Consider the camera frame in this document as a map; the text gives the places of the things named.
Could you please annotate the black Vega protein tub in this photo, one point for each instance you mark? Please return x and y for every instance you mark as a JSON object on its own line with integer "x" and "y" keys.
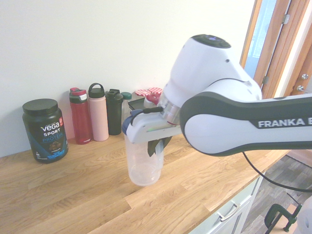
{"x": 46, "y": 131}

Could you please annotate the round metal door lock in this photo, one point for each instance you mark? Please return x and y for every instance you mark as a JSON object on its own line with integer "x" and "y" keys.
{"x": 305, "y": 76}

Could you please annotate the pink insulated bottle black cap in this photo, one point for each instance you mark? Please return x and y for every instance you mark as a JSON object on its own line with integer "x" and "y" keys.
{"x": 98, "y": 117}

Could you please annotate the metal door hinge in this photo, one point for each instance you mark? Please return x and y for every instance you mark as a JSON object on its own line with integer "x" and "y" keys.
{"x": 286, "y": 19}
{"x": 265, "y": 80}

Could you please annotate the wooden glazed door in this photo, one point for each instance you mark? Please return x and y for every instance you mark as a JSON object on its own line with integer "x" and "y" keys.
{"x": 285, "y": 48}

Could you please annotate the black shaker bottle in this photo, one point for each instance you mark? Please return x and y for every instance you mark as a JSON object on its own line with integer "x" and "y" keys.
{"x": 114, "y": 114}

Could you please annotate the clear container square black lid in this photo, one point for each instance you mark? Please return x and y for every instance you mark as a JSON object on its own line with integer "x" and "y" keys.
{"x": 136, "y": 104}

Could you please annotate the red water bottle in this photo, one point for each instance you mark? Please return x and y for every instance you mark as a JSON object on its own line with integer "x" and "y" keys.
{"x": 81, "y": 122}

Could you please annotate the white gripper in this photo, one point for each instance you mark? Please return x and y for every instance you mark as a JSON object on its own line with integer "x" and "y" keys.
{"x": 146, "y": 130}

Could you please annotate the clear pitcher with blue lid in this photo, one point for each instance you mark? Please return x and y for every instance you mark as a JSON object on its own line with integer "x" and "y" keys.
{"x": 143, "y": 170}

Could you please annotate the black clamp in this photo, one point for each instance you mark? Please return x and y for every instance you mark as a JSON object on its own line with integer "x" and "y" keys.
{"x": 275, "y": 214}

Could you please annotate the clear bottle with green cap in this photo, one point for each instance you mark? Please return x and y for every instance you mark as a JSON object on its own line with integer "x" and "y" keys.
{"x": 126, "y": 96}

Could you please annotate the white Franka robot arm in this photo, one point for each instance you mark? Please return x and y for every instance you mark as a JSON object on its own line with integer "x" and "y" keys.
{"x": 207, "y": 68}

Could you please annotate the white kitchen cabinet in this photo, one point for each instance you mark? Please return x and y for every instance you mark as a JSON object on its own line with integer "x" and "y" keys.
{"x": 243, "y": 214}

